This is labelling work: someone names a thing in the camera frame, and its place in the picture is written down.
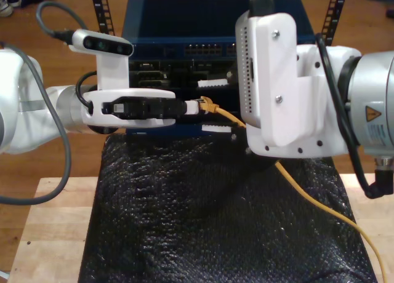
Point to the black rack server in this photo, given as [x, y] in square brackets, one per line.
[172, 77]

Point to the black bubble wrap mat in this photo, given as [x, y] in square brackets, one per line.
[184, 218]

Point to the white sneaker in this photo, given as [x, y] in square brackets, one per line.
[5, 7]

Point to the blue network switch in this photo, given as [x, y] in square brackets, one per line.
[184, 18]

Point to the black perforated rack post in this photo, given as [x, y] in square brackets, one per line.
[96, 3]
[343, 3]

